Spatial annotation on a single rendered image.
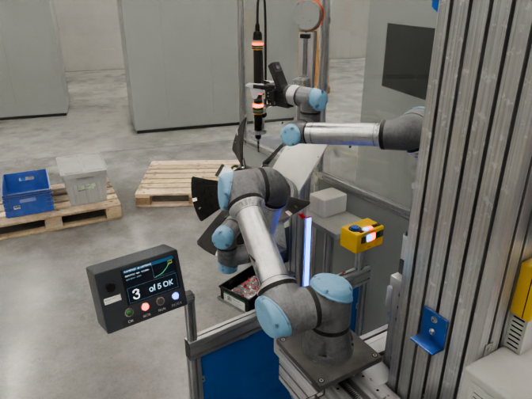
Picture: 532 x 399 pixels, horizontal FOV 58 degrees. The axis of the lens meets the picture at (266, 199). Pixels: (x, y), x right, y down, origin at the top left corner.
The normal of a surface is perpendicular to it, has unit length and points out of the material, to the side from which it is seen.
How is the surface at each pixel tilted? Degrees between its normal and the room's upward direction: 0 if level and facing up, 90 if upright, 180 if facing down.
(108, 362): 0
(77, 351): 0
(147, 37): 90
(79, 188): 95
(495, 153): 90
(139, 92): 90
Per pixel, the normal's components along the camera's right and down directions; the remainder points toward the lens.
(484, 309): -0.86, 0.21
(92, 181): 0.43, 0.44
